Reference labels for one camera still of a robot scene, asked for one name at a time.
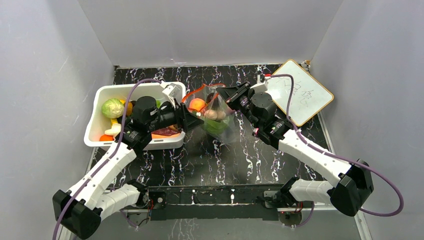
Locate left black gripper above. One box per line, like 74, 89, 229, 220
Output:
147, 98, 204, 133

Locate peach fruit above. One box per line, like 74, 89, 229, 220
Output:
189, 98, 207, 112

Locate garlic bulb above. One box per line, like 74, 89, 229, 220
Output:
204, 109, 217, 121

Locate clear zip top bag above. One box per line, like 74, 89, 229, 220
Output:
182, 83, 237, 144

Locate green cabbage head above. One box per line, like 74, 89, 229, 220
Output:
203, 118, 230, 135

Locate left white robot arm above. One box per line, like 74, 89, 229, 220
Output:
52, 96, 204, 240

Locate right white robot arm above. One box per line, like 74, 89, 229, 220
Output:
216, 82, 374, 217

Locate white mushroom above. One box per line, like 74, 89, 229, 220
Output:
104, 123, 122, 138

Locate pale green cabbage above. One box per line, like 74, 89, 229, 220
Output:
101, 98, 125, 119

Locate orange tangerine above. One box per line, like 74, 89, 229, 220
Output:
99, 134, 115, 142

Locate white plastic bin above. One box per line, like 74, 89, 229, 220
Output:
84, 81, 186, 151

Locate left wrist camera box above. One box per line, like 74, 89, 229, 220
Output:
160, 82, 183, 108

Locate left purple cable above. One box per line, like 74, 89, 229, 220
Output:
52, 78, 163, 240

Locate purple cable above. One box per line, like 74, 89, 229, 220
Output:
264, 73, 405, 218
52, 78, 163, 240

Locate small whiteboard yellow frame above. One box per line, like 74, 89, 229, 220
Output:
266, 59, 334, 127

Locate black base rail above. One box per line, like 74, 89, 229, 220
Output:
67, 183, 332, 222

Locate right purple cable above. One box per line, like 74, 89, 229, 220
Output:
264, 73, 405, 218

